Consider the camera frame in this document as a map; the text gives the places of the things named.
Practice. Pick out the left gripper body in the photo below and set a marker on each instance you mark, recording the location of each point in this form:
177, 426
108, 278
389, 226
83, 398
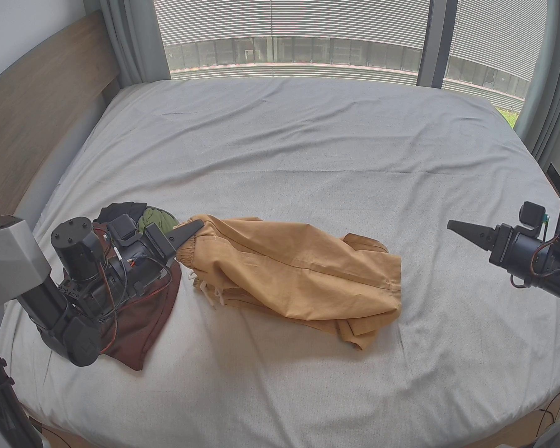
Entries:
140, 264

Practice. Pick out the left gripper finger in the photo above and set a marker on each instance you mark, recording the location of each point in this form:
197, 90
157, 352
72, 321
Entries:
184, 234

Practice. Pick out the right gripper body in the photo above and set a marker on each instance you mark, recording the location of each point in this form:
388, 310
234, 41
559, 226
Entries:
518, 250

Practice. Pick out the tan shorts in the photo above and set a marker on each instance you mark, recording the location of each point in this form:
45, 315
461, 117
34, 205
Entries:
298, 269

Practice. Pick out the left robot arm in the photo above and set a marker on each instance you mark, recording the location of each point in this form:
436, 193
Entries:
14, 264

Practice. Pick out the bed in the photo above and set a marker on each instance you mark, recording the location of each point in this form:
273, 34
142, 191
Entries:
308, 133

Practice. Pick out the green garment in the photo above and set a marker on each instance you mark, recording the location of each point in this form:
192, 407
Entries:
161, 220

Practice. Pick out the black garment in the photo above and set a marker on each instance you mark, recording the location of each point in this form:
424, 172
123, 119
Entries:
119, 210

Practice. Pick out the brown shorts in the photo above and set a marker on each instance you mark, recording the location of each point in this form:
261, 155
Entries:
140, 325

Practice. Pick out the grey-green curtain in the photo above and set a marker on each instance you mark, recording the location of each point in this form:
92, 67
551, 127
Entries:
130, 26
555, 87

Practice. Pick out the window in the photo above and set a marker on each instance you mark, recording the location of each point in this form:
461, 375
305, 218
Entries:
308, 17

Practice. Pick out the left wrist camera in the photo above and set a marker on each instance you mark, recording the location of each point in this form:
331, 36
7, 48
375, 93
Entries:
123, 229

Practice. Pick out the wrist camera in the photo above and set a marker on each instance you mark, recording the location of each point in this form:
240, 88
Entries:
123, 229
531, 213

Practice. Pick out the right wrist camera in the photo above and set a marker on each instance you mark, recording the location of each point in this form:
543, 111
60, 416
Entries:
531, 213

